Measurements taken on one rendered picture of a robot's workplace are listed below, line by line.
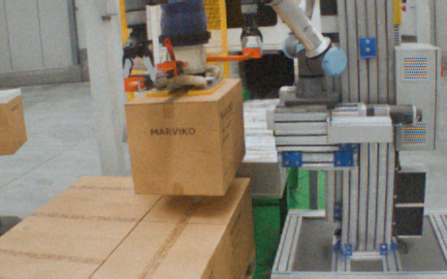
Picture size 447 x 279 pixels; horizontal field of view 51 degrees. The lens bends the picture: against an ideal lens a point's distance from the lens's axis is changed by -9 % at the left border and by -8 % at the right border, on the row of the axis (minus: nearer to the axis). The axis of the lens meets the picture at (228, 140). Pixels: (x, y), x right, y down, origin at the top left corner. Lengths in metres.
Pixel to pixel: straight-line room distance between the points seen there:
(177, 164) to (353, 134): 0.73
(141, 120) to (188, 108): 0.21
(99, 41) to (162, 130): 1.71
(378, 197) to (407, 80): 0.58
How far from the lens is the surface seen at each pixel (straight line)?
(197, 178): 2.09
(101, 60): 3.67
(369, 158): 2.37
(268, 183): 2.76
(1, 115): 3.47
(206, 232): 2.07
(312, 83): 2.10
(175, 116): 2.04
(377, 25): 2.28
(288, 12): 1.90
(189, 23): 2.19
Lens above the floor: 1.41
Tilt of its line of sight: 15 degrees down
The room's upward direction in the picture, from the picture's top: 4 degrees counter-clockwise
